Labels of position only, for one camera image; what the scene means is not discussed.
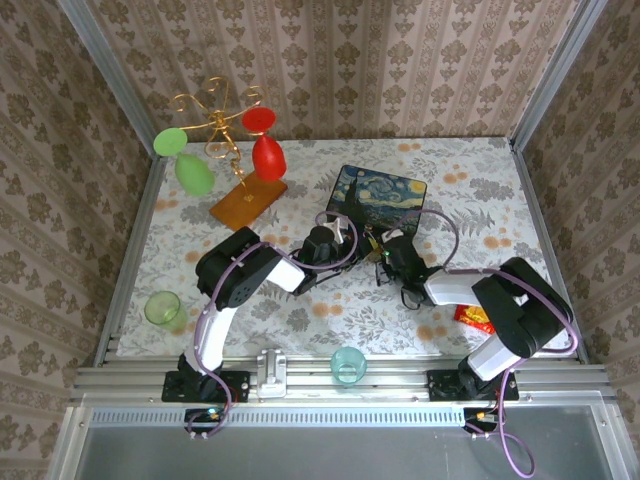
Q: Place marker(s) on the white metal latch bracket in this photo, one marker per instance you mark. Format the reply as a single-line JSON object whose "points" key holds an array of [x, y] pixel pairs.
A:
{"points": [[272, 372]]}

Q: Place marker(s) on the white floral tablecloth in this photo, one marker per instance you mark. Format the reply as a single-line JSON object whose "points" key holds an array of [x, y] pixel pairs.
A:
{"points": [[350, 310]]}

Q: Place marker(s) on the green wine glass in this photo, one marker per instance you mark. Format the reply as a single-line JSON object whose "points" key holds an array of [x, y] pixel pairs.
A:
{"points": [[187, 162]]}

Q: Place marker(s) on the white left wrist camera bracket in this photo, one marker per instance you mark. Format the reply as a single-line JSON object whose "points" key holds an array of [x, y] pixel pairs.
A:
{"points": [[342, 228]]}

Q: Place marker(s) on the aluminium frame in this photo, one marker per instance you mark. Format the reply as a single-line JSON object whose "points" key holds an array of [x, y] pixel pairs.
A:
{"points": [[320, 385]]}

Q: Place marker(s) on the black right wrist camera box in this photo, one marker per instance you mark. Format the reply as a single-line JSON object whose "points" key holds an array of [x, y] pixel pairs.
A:
{"points": [[395, 252]]}

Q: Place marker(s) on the red snack packet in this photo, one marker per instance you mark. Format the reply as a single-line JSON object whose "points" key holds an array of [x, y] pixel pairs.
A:
{"points": [[474, 318]]}

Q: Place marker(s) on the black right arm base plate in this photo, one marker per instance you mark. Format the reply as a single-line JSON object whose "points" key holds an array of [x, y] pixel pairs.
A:
{"points": [[472, 386]]}

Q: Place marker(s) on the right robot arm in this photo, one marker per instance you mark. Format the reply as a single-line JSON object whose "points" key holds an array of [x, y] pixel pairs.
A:
{"points": [[505, 310]]}

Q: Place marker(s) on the black box starry night lid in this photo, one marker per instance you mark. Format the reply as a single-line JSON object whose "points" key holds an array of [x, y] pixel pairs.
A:
{"points": [[380, 195]]}

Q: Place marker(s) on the teal plastic cup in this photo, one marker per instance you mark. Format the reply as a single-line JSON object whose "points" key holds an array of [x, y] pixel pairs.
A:
{"points": [[348, 367]]}

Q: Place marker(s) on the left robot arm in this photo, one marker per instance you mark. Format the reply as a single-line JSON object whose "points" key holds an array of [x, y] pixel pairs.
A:
{"points": [[240, 285]]}

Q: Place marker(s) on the green plastic cup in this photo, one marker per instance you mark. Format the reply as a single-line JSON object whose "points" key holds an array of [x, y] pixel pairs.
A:
{"points": [[164, 310]]}

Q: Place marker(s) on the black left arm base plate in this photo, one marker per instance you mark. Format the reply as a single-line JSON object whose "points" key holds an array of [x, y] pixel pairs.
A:
{"points": [[205, 387]]}

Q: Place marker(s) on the red wine glass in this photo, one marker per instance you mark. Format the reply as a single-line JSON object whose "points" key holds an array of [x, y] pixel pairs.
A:
{"points": [[265, 145]]}

